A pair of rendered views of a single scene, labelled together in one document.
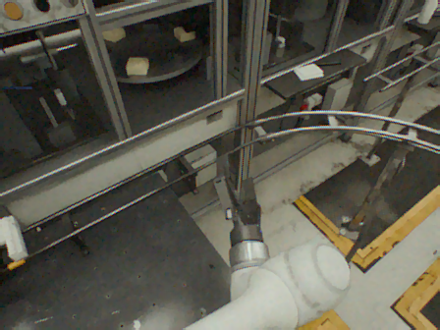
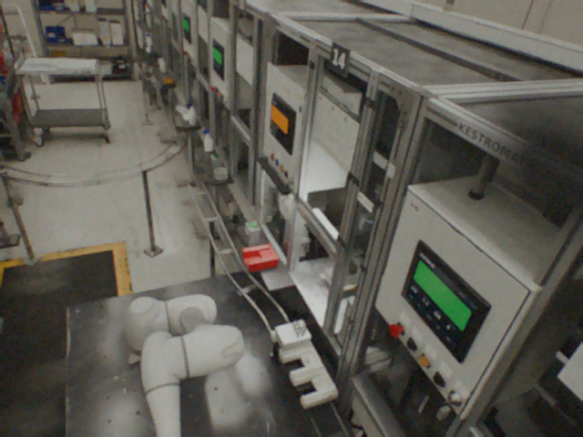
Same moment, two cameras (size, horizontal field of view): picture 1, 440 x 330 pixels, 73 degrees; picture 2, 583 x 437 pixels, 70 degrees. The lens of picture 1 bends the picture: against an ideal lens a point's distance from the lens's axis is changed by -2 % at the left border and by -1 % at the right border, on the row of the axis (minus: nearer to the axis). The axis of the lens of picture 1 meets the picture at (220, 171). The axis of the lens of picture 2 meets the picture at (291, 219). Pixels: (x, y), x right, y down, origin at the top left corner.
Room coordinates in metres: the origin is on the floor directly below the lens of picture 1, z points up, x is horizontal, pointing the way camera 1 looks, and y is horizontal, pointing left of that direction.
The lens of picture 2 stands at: (0.38, -0.37, 2.34)
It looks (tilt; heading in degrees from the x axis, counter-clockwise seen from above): 34 degrees down; 99
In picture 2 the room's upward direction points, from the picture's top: 6 degrees clockwise
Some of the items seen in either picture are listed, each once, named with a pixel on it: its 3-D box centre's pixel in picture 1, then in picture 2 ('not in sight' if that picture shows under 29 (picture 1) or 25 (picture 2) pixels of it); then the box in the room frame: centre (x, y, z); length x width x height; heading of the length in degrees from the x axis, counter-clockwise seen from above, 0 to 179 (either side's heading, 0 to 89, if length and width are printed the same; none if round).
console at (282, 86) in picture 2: not in sight; (303, 126); (0.11, 1.47, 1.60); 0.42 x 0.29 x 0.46; 125
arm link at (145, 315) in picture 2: not in sight; (146, 320); (-0.40, 0.78, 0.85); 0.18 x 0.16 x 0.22; 34
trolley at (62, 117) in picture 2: not in sight; (67, 100); (-3.08, 3.85, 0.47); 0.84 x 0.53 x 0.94; 29
